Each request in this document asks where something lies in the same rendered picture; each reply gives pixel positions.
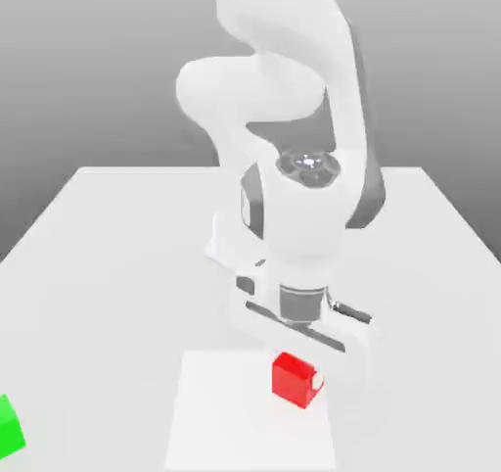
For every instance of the small green cube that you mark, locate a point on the small green cube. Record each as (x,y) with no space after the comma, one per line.
(8,431)

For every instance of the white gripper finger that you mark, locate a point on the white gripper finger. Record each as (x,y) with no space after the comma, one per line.
(317,380)

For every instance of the small red cube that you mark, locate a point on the small red cube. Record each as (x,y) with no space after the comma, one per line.
(291,380)

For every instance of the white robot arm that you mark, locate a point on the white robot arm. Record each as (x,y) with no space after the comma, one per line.
(297,213)

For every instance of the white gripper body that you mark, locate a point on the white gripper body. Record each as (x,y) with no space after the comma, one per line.
(352,342)

